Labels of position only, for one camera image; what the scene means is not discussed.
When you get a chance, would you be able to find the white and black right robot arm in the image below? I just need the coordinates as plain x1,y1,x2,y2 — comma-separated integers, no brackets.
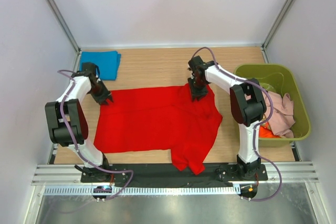
188,56,267,180

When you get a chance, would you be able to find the olive green plastic bin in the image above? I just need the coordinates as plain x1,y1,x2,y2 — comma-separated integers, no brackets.
234,64,311,147

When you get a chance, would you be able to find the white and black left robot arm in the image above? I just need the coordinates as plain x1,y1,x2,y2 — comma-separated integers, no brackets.
45,62,113,182

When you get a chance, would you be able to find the white slotted cable duct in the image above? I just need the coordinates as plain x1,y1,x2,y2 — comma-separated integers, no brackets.
44,184,240,197

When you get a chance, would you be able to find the orange t-shirt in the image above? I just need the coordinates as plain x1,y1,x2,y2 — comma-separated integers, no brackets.
259,122,280,138

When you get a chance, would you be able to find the pink t-shirt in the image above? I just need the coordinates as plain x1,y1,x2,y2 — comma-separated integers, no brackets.
267,91,295,138

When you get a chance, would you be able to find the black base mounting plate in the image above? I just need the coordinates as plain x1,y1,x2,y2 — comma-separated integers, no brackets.
75,163,268,188

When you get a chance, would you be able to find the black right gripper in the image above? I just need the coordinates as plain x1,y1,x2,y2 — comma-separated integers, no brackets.
187,77,208,101

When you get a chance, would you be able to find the aluminium front rail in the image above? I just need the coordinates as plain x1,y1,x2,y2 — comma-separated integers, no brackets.
32,162,319,188

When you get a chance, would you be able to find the red t-shirt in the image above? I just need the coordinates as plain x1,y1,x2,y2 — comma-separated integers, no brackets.
94,84,223,175

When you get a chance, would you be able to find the folded blue t-shirt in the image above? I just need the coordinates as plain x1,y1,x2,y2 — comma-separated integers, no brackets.
79,51,121,81

